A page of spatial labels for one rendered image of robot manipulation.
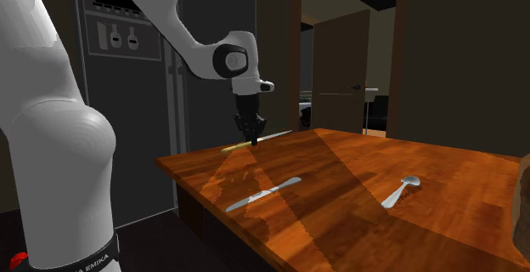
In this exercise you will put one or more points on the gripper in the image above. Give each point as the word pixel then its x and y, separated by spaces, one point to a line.
pixel 247 113

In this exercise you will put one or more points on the brown loaf of bread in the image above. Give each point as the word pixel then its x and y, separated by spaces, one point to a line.
pixel 522 205

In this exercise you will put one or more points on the silver table knife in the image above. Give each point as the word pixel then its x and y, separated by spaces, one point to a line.
pixel 265 192

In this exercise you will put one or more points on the silver spoon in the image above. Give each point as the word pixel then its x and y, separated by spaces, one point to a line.
pixel 399 191

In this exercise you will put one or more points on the brown door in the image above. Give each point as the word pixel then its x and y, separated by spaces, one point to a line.
pixel 339 72

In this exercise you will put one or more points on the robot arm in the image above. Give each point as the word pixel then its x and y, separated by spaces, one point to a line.
pixel 58 147

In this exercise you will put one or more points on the dark grey refrigerator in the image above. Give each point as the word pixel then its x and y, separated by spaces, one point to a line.
pixel 132 109

